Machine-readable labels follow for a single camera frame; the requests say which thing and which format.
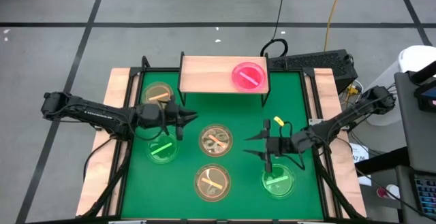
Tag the red round button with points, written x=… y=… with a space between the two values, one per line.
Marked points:
x=381 y=192

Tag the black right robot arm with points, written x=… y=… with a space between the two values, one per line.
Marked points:
x=340 y=120

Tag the black monitor device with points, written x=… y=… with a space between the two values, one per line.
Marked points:
x=427 y=98

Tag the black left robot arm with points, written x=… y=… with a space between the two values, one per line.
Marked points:
x=102 y=115

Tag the yellow tag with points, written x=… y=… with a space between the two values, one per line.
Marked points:
x=278 y=120

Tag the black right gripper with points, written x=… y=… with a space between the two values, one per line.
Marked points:
x=279 y=145

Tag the grey desk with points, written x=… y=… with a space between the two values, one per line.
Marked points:
x=415 y=132

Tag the white paper sheet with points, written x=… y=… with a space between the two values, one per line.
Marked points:
x=361 y=154

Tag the black computer tower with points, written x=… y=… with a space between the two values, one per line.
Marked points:
x=316 y=64

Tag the white round cup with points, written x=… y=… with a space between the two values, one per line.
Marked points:
x=393 y=190

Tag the black metal table frame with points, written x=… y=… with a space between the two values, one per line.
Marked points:
x=156 y=69

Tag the green translucent plate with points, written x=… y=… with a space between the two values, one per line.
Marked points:
x=161 y=156
x=282 y=186

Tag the wooden shelf with black legs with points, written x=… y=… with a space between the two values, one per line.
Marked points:
x=204 y=74

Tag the black keyboard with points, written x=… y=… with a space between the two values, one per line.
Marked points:
x=427 y=196

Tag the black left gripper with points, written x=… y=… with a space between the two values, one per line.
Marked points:
x=172 y=115

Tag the white round bin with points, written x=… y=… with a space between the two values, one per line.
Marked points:
x=417 y=57

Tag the green table mat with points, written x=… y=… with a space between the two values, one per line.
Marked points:
x=238 y=190

